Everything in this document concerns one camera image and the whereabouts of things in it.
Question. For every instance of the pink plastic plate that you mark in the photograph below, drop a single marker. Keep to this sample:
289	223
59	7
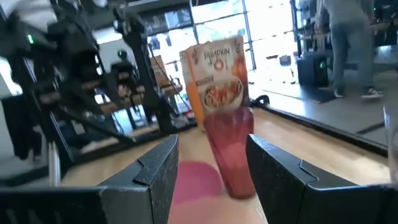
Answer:
194	180

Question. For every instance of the pumpkin cereal box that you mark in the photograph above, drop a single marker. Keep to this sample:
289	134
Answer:
217	77

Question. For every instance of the red translucent plastic cup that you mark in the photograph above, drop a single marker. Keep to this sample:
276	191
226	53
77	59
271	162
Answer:
230	149

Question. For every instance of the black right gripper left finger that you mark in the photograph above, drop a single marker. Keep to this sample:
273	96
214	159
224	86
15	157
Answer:
124	199

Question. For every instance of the black box with green light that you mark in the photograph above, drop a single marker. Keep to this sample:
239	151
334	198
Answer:
312	70

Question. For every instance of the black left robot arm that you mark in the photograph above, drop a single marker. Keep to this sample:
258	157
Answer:
71	56

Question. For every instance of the black background robot stand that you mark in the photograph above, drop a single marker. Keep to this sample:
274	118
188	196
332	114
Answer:
140	62

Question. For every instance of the person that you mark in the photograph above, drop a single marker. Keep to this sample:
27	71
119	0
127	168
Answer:
351	46

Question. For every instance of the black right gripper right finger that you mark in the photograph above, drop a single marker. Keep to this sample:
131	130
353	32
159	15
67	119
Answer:
295	193

